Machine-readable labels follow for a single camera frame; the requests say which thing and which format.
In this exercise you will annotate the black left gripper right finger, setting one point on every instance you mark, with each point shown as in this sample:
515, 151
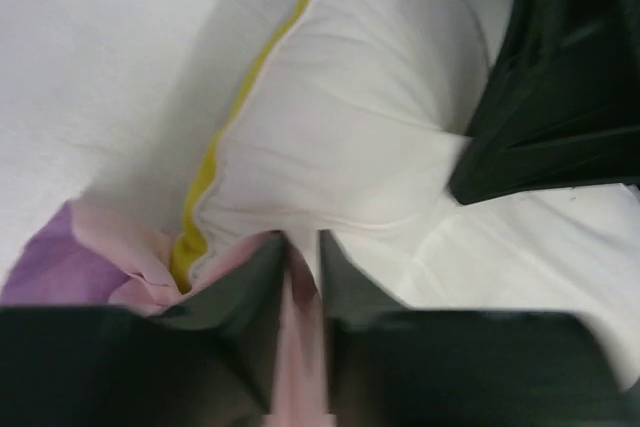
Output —
390, 365

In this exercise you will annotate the white pillow yellow trim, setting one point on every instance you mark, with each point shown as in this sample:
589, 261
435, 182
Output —
352, 122

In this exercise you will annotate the pink pillowcase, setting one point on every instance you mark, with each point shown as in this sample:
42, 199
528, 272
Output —
84, 257

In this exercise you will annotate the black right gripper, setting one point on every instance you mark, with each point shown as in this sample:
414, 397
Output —
561, 107

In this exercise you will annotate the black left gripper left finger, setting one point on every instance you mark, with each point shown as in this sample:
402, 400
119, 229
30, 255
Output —
207, 361

